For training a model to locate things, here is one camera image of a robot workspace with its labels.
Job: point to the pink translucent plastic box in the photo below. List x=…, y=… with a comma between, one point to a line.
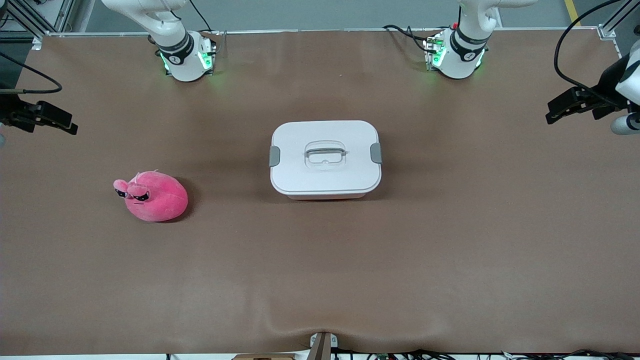
x=325, y=197

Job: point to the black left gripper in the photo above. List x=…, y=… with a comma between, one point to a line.
x=607, y=85

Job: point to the aluminium frame extrusion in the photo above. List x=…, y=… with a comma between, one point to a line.
x=57, y=17
x=607, y=31

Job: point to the white box lid grey clips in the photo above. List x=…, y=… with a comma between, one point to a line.
x=300, y=175

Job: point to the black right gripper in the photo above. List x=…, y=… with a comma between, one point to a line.
x=7, y=107

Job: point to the pink plush toy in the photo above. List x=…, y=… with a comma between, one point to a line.
x=160, y=200

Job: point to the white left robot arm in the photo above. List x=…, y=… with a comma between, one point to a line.
x=457, y=65

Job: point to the brown table mat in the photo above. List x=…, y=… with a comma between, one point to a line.
x=320, y=275

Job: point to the metal table clamp bracket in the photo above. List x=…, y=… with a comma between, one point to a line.
x=320, y=350

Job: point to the aluminium table edge rail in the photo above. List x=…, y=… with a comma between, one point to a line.
x=75, y=34

